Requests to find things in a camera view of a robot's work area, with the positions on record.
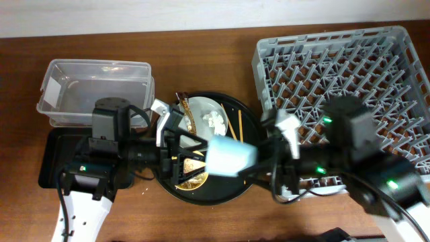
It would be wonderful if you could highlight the yellow bowl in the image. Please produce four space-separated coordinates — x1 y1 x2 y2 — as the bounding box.
174 151 210 192

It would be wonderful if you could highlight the food scraps and rice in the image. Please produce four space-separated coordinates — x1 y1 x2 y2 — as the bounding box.
181 157 208 189

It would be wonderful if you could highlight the light blue cup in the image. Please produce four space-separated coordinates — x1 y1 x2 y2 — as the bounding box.
205 136 258 177

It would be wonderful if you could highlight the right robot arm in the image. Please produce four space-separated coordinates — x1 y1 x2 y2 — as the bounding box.
260 96 429 241

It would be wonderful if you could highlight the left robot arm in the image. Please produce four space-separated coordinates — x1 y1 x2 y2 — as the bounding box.
52 97 208 241

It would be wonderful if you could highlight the grey dishwasher rack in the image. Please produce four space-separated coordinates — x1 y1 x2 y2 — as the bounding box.
251 26 429 182

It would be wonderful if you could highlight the crumpled white napkin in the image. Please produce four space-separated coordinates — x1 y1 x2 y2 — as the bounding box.
202 111 226 136

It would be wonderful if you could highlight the wooden chopstick left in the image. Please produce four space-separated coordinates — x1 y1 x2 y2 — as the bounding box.
221 104 237 140

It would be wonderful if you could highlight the wooden chopstick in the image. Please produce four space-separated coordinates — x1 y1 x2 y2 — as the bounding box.
238 110 244 143
221 104 237 140

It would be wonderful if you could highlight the grey round plate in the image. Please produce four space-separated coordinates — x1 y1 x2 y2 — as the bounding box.
179 96 228 141

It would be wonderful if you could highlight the round black serving tray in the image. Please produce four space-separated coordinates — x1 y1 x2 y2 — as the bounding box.
155 91 267 206

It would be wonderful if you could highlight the wooden chopstick right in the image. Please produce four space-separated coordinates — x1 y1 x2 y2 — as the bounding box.
238 110 244 143

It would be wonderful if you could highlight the brown snack wrapper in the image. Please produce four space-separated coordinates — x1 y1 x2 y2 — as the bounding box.
176 92 197 134

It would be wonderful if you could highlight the black rectangular tray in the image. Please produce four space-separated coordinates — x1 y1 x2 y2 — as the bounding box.
38 127 115 188

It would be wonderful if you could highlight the clear plastic bin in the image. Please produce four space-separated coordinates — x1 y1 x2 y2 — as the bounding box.
36 59 155 127

